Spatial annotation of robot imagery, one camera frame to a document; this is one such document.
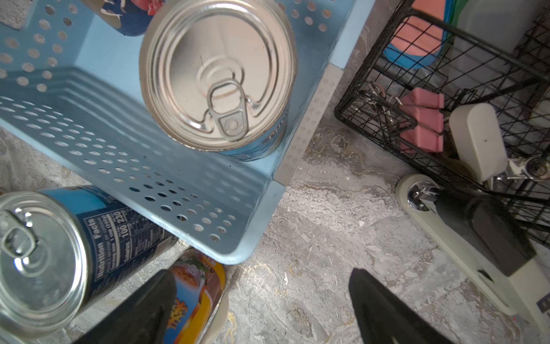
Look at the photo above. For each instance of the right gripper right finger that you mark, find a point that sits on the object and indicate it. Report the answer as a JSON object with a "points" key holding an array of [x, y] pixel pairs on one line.
{"points": [[383, 318]]}

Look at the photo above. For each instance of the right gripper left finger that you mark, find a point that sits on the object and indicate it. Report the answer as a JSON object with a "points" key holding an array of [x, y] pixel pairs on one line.
{"points": [[142, 318]]}

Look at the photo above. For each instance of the colourful can white lid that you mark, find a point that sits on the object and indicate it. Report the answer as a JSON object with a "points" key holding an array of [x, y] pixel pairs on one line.
{"points": [[200, 283]]}

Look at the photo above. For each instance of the blue Progresso soup can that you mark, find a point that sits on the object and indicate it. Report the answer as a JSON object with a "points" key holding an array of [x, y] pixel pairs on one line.
{"points": [[63, 249]]}

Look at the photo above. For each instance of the light blue plastic basket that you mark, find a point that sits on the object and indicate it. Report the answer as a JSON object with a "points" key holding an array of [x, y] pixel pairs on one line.
{"points": [[69, 88]]}

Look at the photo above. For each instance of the blue can silver top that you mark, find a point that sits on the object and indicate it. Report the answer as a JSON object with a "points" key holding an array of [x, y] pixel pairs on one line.
{"points": [[217, 76]]}

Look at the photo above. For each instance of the dark blue gold-top can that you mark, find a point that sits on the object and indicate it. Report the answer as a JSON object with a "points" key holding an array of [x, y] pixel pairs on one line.
{"points": [[129, 17]]}

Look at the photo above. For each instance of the white black stapler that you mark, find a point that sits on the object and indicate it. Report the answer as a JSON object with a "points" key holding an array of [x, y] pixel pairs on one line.
{"points": [[474, 228]]}

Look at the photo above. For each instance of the pink binder clip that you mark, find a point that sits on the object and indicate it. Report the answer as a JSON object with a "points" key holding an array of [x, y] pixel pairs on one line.
{"points": [[425, 107]]}

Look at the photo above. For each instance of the black wire desk organizer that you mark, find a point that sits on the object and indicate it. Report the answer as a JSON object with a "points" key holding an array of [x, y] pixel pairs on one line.
{"points": [[460, 91]]}

